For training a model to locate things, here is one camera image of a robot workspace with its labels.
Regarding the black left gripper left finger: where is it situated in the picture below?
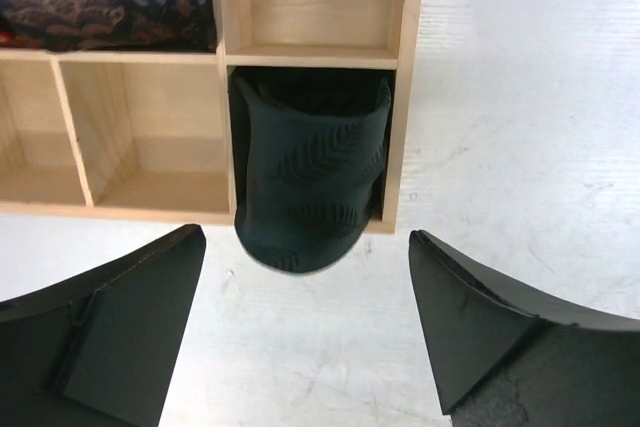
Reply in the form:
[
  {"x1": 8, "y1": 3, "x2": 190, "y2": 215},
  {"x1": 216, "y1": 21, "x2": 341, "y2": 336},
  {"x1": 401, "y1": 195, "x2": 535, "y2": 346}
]
[{"x1": 1, "y1": 224, "x2": 206, "y2": 426}]

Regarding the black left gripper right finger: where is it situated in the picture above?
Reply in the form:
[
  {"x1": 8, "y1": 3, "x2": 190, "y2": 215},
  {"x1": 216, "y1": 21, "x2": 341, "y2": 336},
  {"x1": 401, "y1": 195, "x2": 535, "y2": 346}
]
[{"x1": 409, "y1": 230, "x2": 639, "y2": 426}]

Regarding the red patterned rolled tie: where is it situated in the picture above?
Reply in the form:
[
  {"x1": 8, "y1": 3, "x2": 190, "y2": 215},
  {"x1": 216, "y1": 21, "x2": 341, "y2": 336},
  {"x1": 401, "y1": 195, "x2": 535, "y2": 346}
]
[{"x1": 0, "y1": 29, "x2": 41, "y2": 50}]

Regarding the dark green tie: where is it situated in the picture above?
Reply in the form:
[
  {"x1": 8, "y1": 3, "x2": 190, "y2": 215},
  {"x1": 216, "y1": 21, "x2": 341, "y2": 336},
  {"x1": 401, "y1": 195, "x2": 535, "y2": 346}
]
[{"x1": 229, "y1": 66, "x2": 394, "y2": 274}]

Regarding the wooden compartment organizer box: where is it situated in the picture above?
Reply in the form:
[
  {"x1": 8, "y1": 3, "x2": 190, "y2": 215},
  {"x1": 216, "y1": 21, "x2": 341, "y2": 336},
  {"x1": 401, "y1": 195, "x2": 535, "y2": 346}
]
[{"x1": 1, "y1": 0, "x2": 421, "y2": 233}]

